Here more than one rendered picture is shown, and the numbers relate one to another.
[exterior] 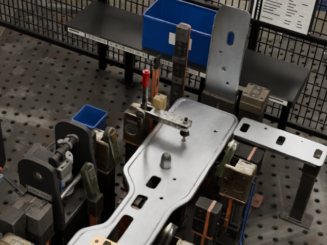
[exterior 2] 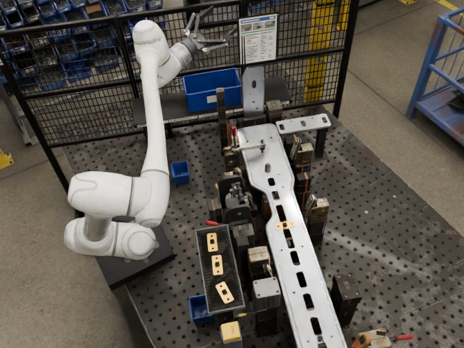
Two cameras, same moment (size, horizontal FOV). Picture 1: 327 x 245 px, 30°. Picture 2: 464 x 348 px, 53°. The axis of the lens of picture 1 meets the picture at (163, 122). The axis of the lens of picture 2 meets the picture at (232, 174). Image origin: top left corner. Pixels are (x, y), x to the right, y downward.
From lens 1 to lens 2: 1.04 m
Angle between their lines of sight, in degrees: 23
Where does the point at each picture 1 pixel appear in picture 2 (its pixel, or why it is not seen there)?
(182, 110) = (245, 136)
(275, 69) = (266, 85)
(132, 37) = (179, 110)
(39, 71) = (113, 160)
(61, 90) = (139, 164)
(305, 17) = (272, 50)
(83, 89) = not seen: hidden behind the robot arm
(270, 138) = (297, 125)
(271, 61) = not seen: hidden behind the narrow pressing
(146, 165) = (259, 175)
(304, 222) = (324, 157)
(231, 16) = (253, 72)
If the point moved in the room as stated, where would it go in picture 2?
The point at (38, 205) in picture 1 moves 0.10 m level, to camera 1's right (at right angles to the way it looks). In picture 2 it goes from (246, 228) to (264, 217)
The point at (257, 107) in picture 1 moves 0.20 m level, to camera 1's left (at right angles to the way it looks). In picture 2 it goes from (279, 112) to (250, 128)
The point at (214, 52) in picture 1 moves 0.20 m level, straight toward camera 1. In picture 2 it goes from (246, 96) to (265, 118)
